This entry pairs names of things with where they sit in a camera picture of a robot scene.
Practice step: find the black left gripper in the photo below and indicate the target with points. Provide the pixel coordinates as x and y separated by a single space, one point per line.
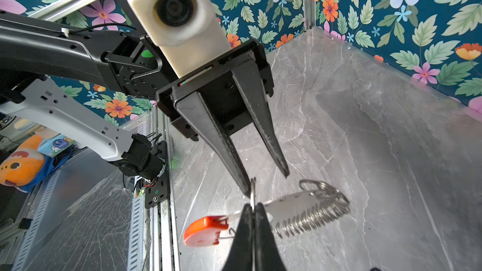
215 96

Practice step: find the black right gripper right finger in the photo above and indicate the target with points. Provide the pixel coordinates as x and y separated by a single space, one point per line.
266 254

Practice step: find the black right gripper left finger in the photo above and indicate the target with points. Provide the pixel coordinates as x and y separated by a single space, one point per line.
241 255

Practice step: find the metal keyring holder red handle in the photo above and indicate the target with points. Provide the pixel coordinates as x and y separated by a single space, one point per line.
316 205

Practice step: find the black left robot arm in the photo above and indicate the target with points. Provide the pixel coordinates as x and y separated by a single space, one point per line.
87 82

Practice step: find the orange plush toy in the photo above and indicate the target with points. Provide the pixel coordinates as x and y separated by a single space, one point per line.
21 167

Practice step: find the aluminium mounting rail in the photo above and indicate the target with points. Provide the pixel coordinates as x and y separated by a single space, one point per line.
163 247

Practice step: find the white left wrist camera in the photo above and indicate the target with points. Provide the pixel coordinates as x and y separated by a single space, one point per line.
186 33

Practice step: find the white vented cable duct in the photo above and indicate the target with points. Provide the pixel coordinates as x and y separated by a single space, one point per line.
136 252

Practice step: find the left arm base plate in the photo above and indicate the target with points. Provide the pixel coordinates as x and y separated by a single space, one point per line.
156 180

